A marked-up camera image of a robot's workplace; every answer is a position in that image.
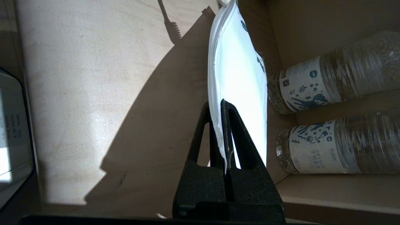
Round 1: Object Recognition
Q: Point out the beige open shelf cabinet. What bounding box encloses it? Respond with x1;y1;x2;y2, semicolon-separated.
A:
237;0;400;225

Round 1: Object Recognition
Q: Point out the small clear water bottle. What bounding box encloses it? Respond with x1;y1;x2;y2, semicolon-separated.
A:
267;30;400;114
275;109;400;174

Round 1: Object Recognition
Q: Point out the white horse-print zip pouch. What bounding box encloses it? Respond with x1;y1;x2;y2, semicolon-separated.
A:
207;0;268;174

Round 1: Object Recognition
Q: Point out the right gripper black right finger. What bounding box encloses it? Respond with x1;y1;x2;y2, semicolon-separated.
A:
220;99;285;221

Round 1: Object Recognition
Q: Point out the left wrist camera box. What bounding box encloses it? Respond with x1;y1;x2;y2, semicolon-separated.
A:
0;67;35;210

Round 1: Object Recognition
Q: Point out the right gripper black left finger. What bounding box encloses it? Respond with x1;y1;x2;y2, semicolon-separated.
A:
173;102;227;219

